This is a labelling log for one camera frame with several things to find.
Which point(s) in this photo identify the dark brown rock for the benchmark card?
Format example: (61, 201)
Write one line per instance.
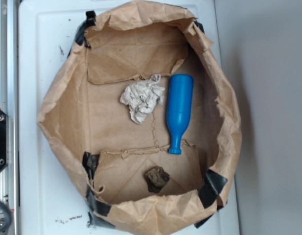
(156, 179)

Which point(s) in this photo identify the crumpled white paper tissue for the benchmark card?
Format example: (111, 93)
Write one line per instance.
(142, 97)

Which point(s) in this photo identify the blue plastic bottle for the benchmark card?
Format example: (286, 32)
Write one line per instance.
(178, 109)

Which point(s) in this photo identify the brown paper bag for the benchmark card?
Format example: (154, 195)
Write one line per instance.
(106, 154)

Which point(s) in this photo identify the aluminium frame rail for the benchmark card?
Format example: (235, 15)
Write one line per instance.
(9, 174)

